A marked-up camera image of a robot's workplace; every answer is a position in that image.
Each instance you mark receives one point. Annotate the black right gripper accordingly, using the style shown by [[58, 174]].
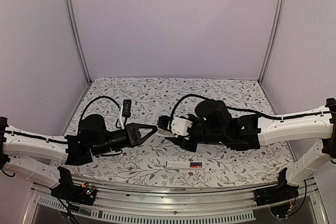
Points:
[[179, 141]]

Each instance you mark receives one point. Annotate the white air conditioner remote control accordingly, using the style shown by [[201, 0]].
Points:
[[180, 165]]

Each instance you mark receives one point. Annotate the white remote battery cover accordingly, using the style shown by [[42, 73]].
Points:
[[164, 133]]

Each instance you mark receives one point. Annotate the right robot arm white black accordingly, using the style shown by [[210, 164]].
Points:
[[212, 123]]

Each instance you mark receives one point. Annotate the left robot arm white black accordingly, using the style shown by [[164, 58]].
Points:
[[22, 150]]

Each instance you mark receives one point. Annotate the floral patterned table mat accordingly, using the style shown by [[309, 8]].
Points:
[[146, 164]]

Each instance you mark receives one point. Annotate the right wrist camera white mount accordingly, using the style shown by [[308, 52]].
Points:
[[179, 126]]

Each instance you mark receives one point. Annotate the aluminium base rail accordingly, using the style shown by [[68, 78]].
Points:
[[127, 203]]

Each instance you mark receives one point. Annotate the left aluminium corner post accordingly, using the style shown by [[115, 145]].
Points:
[[76, 40]]

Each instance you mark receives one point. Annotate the aluminium corner post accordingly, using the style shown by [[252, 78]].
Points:
[[76, 40], [271, 41]]

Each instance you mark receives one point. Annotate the right aluminium corner post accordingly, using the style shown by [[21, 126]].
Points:
[[271, 41]]

